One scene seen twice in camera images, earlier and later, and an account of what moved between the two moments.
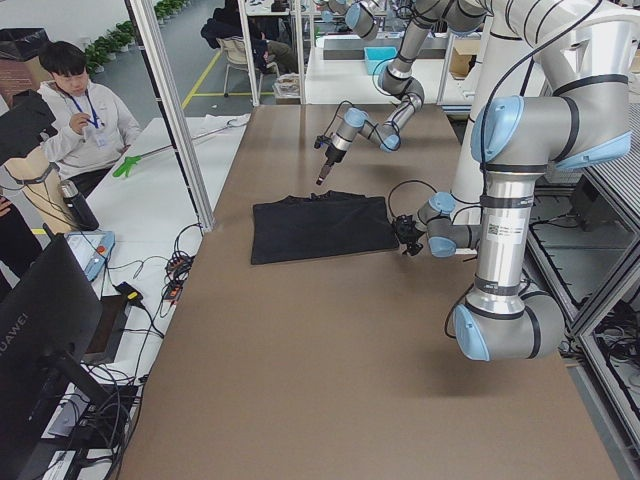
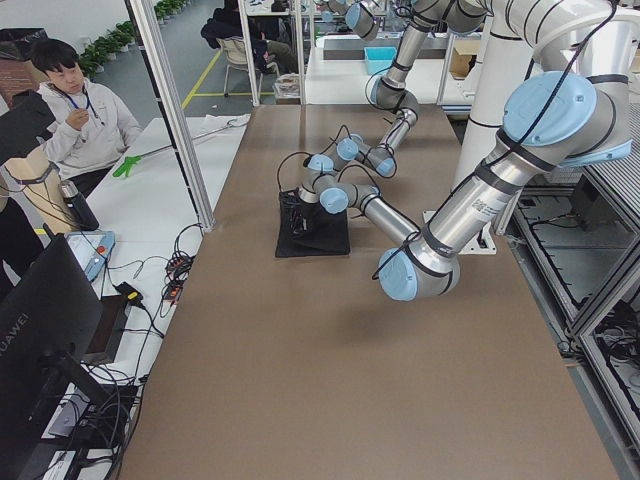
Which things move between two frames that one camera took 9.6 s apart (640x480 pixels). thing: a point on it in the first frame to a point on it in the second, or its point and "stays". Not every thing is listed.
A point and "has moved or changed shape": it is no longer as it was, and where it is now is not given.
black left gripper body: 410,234 to 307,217
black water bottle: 78,206 stays
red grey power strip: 177,270 stays
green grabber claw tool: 126,165 stays
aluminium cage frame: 179,116 stays
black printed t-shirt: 319,225 has moved or changed shape
